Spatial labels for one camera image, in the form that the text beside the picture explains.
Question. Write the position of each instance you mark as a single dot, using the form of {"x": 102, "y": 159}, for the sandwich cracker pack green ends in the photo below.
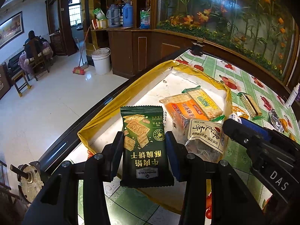
{"x": 250, "y": 105}

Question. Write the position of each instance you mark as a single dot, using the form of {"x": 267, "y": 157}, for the small orange snack packet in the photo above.
{"x": 284, "y": 124}

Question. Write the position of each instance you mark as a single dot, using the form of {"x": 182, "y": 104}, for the white spray bottle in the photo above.
{"x": 293, "y": 96}

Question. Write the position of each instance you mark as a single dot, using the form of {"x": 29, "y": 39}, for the small silver foil bag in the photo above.
{"x": 275, "y": 121}

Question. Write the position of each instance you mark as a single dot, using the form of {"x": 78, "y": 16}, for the orange cracker pack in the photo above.
{"x": 182, "y": 108}

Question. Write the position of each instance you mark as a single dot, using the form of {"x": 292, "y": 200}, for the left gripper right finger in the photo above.
{"x": 179, "y": 158}

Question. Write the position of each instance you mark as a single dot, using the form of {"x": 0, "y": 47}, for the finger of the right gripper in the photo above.
{"x": 256, "y": 129}
{"x": 242, "y": 135}

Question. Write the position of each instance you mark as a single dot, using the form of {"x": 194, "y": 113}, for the framed landscape painting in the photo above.
{"x": 11, "y": 28}

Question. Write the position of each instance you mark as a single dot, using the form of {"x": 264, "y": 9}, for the red broom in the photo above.
{"x": 80, "y": 69}

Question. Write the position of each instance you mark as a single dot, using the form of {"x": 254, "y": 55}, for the wooden stool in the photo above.
{"x": 20, "y": 82}

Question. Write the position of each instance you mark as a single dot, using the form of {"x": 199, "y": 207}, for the blue thermos jug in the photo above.
{"x": 127, "y": 15}

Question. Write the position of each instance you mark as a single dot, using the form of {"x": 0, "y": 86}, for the large orange snack bag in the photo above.
{"x": 240, "y": 112}

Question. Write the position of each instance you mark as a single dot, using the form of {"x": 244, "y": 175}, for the seated person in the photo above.
{"x": 34, "y": 45}

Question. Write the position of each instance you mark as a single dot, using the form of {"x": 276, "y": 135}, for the clear bag beige label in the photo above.
{"x": 205, "y": 139}

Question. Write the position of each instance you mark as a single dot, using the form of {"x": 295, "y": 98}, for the yellow-rimmed white tray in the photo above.
{"x": 167, "y": 79}

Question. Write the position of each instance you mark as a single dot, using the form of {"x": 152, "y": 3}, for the grey water jug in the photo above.
{"x": 113, "y": 16}

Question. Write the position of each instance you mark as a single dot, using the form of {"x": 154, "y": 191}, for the white plastic bucket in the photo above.
{"x": 101, "y": 59}

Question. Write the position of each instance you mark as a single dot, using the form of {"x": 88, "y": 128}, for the dark glass jar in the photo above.
{"x": 197, "y": 47}

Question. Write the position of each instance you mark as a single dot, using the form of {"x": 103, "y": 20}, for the yellow-green cracker pack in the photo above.
{"x": 205, "y": 103}

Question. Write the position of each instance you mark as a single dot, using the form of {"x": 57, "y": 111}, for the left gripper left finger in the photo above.
{"x": 112, "y": 157}

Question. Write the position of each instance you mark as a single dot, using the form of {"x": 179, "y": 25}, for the dark green cracker bag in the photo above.
{"x": 145, "y": 160}

